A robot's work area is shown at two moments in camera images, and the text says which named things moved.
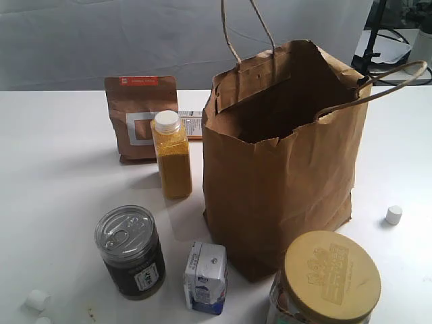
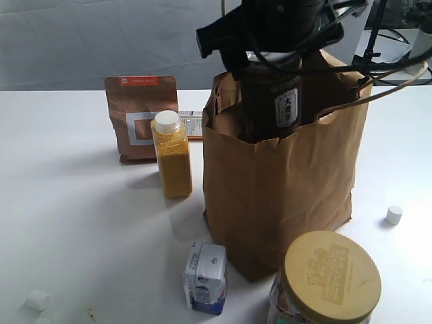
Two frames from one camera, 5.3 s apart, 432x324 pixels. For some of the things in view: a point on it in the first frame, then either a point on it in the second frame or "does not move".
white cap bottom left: [42, 320] does not move
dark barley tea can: [128, 239] to [271, 99]
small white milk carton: [205, 277] does not move
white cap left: [36, 299] does not move
